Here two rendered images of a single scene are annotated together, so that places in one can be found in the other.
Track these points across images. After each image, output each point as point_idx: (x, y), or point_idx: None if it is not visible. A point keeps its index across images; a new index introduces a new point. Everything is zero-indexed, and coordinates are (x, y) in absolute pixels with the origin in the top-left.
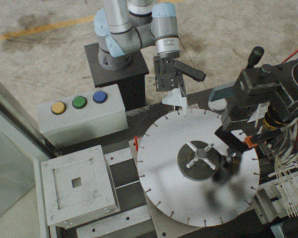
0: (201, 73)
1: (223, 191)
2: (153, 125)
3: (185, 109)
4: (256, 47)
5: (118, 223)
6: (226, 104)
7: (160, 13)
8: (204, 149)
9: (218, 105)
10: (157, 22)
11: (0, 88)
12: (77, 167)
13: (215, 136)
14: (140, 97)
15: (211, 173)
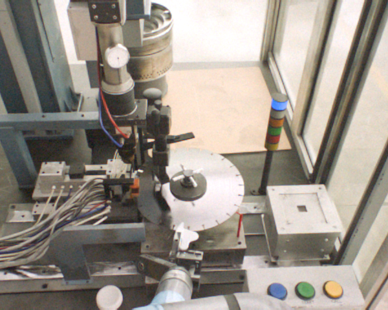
0: (143, 256)
1: (178, 162)
2: (220, 222)
3: (180, 224)
4: (157, 111)
5: (264, 206)
6: (100, 290)
7: (178, 297)
8: (183, 174)
9: (111, 292)
10: (185, 296)
11: None
12: (302, 220)
13: (161, 199)
14: None
15: (182, 172)
